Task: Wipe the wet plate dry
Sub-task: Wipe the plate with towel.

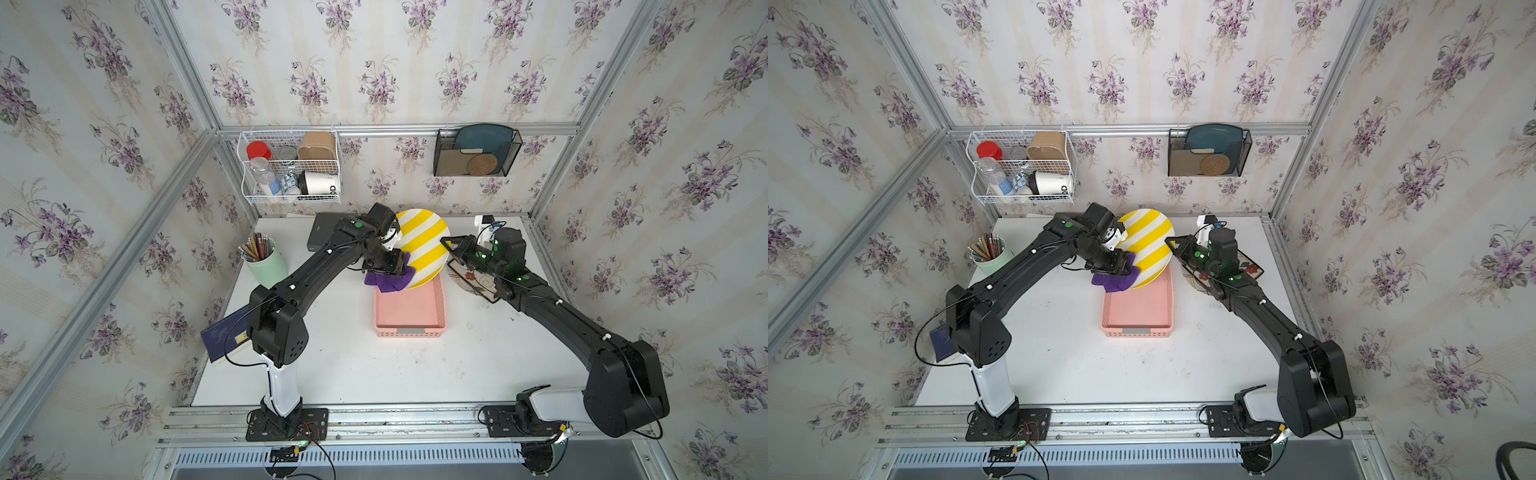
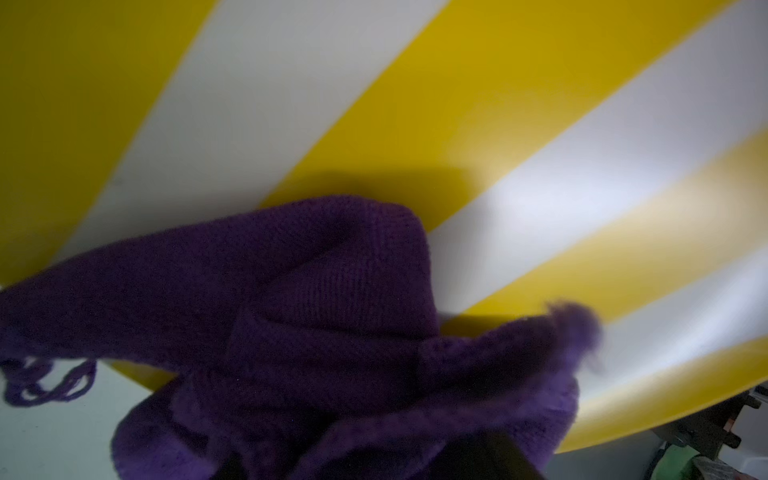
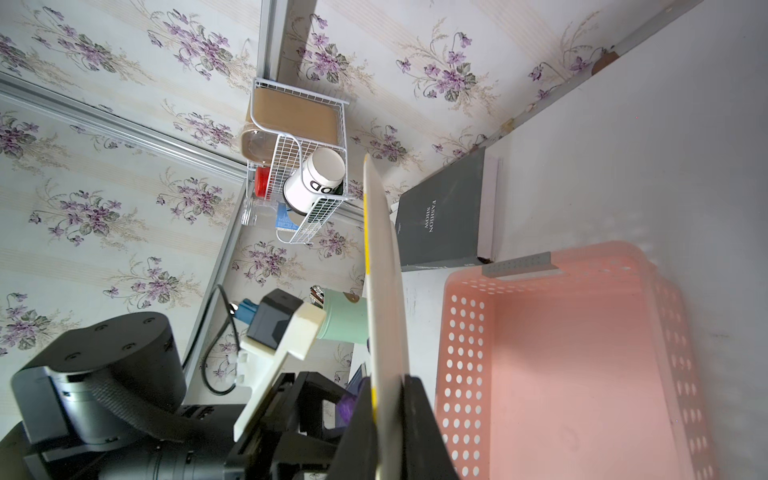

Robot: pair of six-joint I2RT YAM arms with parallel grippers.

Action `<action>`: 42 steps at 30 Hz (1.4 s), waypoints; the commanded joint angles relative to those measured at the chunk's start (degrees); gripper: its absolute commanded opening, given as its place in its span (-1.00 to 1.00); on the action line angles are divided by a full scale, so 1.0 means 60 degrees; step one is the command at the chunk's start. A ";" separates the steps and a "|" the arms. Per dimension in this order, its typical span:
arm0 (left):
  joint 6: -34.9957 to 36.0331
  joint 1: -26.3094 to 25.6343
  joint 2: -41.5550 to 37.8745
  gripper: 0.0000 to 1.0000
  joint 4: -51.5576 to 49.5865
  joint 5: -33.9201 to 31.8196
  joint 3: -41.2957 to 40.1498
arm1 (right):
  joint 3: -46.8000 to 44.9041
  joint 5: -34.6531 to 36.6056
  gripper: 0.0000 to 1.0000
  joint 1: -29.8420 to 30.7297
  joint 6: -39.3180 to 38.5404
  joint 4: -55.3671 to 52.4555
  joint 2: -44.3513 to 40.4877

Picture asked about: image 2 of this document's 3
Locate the yellow striped round plate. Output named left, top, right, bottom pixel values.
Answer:
left=1, top=1, right=767, bottom=451

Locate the purple cloth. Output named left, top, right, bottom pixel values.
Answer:
left=1, top=196, right=601, bottom=479

